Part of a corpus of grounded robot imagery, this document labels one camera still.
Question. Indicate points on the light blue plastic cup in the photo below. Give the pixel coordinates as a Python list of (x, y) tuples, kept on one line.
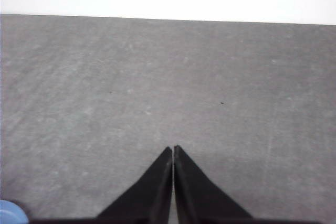
[(12, 213)]

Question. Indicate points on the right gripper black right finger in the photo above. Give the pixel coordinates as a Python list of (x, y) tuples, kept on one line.
[(198, 199)]

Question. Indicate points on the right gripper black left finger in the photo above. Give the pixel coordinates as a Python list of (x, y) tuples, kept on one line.
[(149, 199)]

